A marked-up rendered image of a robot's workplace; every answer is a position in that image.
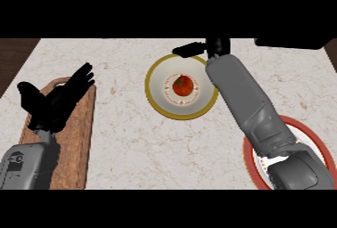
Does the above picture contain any brown wooden cutting board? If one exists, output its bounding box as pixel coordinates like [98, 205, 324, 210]
[18, 77, 98, 191]

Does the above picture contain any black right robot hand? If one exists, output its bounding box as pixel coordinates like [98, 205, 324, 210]
[172, 37, 232, 59]

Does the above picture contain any white plate with yellow rim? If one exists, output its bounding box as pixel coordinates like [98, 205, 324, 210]
[145, 53, 220, 121]

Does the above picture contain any red tomato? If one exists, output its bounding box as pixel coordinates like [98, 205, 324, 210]
[172, 75, 195, 98]

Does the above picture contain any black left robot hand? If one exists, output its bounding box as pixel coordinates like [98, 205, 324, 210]
[16, 61, 98, 134]

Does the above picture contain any black appliance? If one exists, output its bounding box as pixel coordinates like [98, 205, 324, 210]
[254, 37, 331, 51]

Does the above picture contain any white bowl with red rim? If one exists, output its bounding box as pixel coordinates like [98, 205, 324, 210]
[243, 115, 337, 191]

